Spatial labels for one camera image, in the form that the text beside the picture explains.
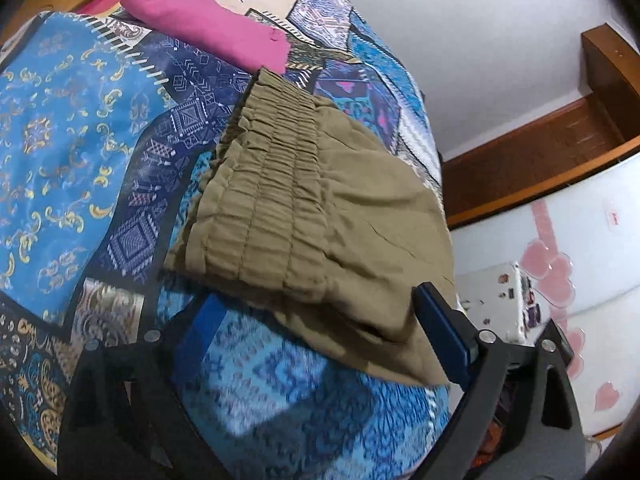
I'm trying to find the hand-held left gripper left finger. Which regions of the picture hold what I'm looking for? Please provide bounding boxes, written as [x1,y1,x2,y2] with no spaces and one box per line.
[56,292,232,480]

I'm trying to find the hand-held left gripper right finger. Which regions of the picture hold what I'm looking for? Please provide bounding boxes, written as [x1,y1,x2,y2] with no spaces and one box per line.
[413,282,587,480]

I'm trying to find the olive green pants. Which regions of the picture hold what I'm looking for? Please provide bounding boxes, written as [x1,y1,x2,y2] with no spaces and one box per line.
[164,66,456,387]

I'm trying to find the white box with stickers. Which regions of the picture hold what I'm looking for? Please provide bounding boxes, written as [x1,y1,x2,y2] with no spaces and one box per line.
[457,261,546,347]

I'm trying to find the white cabinet with pink hearts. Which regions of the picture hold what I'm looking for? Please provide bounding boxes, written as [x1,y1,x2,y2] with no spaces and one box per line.
[450,144,640,441]

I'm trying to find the blue patchwork printed blanket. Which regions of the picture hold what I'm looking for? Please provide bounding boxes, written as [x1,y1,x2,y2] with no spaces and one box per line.
[0,0,453,480]

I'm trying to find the folded pink garment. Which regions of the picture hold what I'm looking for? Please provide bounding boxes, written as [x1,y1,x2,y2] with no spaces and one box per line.
[121,0,291,75]

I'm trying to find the brown wooden bed frame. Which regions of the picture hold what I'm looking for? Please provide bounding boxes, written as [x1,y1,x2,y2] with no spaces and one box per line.
[441,22,640,231]

